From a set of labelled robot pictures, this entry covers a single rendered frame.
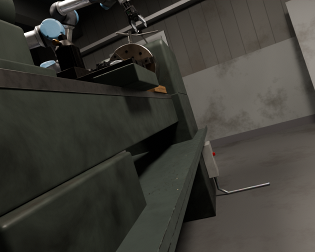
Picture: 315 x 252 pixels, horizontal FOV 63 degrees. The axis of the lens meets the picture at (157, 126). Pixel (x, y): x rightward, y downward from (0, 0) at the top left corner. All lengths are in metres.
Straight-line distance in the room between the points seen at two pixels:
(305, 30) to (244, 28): 0.88
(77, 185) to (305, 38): 3.93
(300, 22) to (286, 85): 0.89
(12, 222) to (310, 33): 4.08
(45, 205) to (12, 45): 0.37
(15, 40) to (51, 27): 0.94
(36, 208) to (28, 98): 0.17
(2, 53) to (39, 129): 0.21
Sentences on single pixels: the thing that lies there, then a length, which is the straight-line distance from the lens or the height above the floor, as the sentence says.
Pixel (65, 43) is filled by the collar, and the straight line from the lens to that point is 1.14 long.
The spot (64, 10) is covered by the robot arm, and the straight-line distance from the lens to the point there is 2.05.
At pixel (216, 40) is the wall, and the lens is 4.51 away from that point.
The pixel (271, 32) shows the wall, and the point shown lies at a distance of 4.48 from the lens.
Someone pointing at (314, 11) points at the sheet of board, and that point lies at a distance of 4.30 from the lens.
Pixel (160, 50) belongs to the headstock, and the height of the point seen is 1.16.
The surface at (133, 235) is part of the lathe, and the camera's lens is 0.53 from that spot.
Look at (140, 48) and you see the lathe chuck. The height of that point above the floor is 1.18.
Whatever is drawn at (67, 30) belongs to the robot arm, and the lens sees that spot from 2.19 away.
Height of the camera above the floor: 0.73
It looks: 1 degrees down
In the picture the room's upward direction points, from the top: 17 degrees counter-clockwise
